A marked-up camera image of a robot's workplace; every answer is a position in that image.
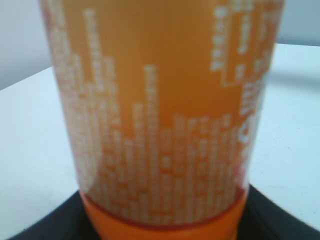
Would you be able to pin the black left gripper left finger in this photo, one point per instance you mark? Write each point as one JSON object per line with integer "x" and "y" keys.
{"x": 69, "y": 221}

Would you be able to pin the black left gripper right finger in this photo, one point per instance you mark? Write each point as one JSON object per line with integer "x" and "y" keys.
{"x": 262, "y": 219}

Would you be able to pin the orange soda plastic bottle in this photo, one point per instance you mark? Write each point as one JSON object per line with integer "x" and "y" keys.
{"x": 162, "y": 102}

